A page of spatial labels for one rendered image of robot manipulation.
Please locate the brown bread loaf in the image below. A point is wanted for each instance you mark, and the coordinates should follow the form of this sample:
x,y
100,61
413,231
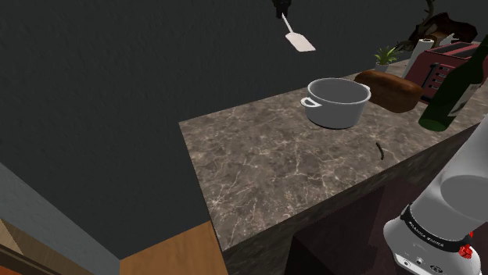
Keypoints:
x,y
392,91

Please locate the grey cooking pot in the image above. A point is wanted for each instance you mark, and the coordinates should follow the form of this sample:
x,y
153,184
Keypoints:
x,y
335,108

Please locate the red toaster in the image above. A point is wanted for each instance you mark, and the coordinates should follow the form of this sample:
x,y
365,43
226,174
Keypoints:
x,y
444,63

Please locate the white spatula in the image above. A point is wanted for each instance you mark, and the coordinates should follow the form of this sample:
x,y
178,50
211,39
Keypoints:
x,y
300,41

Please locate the dark brown driftwood decoration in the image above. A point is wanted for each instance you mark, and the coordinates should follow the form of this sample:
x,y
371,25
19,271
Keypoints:
x,y
442,28

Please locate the small green potted plant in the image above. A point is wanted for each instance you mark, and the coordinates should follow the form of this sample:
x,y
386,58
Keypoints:
x,y
385,59

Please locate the white paper towel roll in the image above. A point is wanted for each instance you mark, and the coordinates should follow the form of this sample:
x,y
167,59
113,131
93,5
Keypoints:
x,y
417,53

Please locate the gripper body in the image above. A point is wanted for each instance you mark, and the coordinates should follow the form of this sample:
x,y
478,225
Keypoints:
x,y
281,5

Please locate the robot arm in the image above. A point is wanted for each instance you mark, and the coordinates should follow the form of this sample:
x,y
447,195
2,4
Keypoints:
x,y
438,205

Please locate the dark green wine bottle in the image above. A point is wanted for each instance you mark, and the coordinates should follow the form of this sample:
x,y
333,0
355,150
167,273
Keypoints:
x,y
451,95

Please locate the small black curved object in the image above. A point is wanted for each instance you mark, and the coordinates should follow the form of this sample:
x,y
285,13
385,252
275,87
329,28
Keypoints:
x,y
381,151

